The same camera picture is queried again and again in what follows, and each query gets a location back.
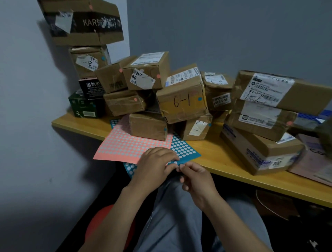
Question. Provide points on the person's left hand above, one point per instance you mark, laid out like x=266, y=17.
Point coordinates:
x=153, y=171

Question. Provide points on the person's right hand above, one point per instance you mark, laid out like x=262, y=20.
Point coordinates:
x=199, y=187

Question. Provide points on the teal sticker sheet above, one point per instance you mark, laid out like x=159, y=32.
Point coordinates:
x=184, y=150

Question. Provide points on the pink dot sticker sheet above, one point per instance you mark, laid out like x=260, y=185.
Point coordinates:
x=119, y=145

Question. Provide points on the small tall box white labels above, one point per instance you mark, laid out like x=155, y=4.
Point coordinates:
x=181, y=129

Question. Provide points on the box with 004 label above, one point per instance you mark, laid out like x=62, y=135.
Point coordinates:
x=238, y=153

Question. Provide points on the box marked 3-3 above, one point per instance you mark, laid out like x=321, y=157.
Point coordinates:
x=259, y=145

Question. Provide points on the small cardboard parcel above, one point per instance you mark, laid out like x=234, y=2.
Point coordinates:
x=233, y=122
x=160, y=67

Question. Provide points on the pile of brown parcels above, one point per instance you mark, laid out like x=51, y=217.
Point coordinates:
x=220, y=116

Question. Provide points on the dark green box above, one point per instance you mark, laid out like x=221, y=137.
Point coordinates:
x=83, y=109

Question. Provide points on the large pink box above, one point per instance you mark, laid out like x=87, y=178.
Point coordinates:
x=308, y=166

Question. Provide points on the brown parcel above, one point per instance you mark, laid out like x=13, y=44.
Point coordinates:
x=311, y=96

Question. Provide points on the box with black KARRIE band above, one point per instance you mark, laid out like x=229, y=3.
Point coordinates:
x=77, y=7

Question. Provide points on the person's left forearm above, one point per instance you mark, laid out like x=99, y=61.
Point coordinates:
x=114, y=223

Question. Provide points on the person's grey trousers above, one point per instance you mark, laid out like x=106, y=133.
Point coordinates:
x=173, y=223

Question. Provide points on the red stool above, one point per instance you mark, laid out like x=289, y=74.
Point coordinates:
x=96, y=220

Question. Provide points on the white crumpled plastic scrap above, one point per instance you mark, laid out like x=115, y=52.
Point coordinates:
x=313, y=244

